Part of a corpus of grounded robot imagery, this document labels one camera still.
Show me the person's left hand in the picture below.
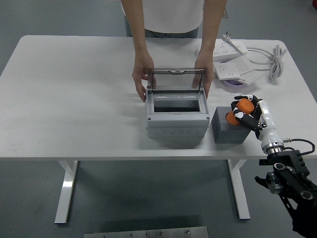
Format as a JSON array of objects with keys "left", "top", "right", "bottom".
[{"left": 192, "top": 50, "right": 215, "bottom": 100}]

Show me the person's right hand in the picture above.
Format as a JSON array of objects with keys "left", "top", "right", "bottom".
[{"left": 131, "top": 50, "right": 158, "bottom": 103}]

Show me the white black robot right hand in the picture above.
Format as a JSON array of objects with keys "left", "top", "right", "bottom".
[{"left": 231, "top": 95, "right": 284, "bottom": 150}]

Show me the orange cylindrical battery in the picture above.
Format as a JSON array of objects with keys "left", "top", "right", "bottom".
[{"left": 225, "top": 98, "right": 255, "bottom": 125}]

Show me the transparent hinged box lid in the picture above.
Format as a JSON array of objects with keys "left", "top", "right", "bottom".
[{"left": 147, "top": 67, "right": 208, "bottom": 94}]

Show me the grey electrical enclosure box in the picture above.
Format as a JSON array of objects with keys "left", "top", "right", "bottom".
[{"left": 145, "top": 85, "right": 211, "bottom": 139}]

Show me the grey cube battery holder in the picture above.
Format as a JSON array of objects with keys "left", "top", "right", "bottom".
[{"left": 211, "top": 106, "right": 252, "bottom": 144}]

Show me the white power strip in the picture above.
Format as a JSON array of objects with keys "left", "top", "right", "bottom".
[{"left": 194, "top": 41, "right": 249, "bottom": 62}]

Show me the purple round dish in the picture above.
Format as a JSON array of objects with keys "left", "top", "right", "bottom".
[{"left": 219, "top": 60, "right": 246, "bottom": 88}]

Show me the person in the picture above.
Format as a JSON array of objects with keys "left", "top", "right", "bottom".
[{"left": 120, "top": 0, "right": 228, "bottom": 39}]

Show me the white table leg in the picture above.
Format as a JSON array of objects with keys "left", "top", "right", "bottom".
[
  {"left": 54, "top": 160, "right": 79, "bottom": 224},
  {"left": 227, "top": 159, "right": 251, "bottom": 220}
]

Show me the grey metal plate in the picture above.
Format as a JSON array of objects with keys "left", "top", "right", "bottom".
[{"left": 84, "top": 226, "right": 209, "bottom": 238}]

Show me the white square switch panel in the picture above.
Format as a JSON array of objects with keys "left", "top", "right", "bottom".
[{"left": 232, "top": 57, "right": 253, "bottom": 74}]

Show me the white wide switch panel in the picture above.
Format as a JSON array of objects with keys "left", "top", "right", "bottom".
[{"left": 237, "top": 70, "right": 266, "bottom": 86}]

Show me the white power cord with plug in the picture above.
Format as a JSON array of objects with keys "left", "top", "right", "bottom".
[{"left": 221, "top": 31, "right": 288, "bottom": 80}]

